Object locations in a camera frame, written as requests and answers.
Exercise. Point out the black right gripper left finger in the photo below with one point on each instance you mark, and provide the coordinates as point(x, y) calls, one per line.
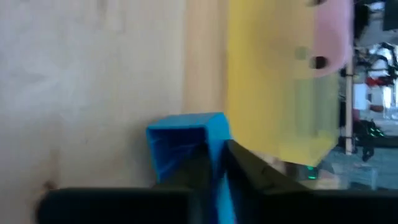
point(124, 205)

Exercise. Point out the blue toy block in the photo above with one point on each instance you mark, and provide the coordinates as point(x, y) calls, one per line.
point(183, 130)

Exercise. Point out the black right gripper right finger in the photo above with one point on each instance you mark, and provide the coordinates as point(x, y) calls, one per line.
point(295, 205)

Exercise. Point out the translucent yellow plastic bin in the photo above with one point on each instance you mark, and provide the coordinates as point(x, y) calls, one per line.
point(264, 77)

